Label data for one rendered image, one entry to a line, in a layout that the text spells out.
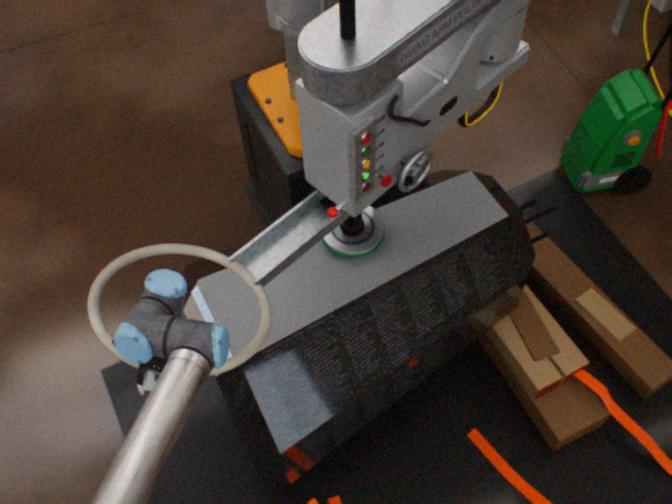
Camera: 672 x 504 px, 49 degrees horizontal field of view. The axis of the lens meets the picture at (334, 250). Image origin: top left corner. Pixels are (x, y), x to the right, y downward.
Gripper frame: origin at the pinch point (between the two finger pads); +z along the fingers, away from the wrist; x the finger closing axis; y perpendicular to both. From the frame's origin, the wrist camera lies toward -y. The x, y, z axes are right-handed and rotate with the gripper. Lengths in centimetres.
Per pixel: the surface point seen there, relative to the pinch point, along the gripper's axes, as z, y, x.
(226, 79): 53, -61, 256
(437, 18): -85, 40, 71
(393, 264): 1, 53, 80
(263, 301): -7.4, 19.7, 33.4
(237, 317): 20, 11, 51
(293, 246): -11, 21, 56
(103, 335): -7.5, -13.2, 3.3
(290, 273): 12, 22, 70
